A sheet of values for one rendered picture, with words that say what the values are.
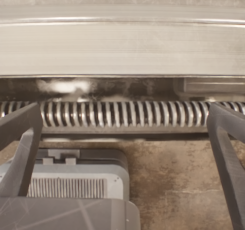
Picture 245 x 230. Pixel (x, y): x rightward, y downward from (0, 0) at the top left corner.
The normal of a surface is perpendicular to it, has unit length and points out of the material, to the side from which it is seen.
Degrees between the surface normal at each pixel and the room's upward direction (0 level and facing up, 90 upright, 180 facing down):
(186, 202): 0
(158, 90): 0
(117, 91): 0
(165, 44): 36
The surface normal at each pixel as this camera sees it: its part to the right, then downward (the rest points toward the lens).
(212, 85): 0.02, 0.10
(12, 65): 0.01, 0.66
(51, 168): 0.01, -0.63
